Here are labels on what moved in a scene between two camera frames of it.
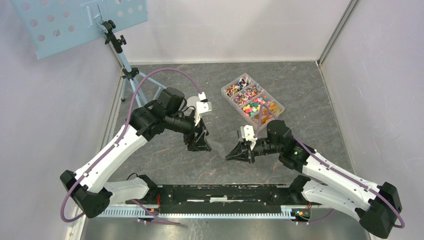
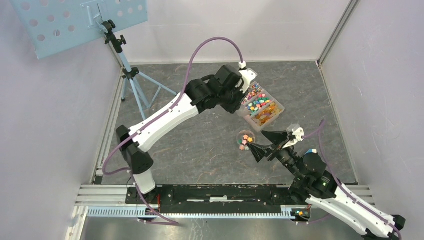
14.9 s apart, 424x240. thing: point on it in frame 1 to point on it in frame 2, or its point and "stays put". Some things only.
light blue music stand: [54, 26] stays put
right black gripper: [242, 151] to [278, 137]
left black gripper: [198, 143] to [233, 108]
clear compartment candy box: [248, 97] stays put
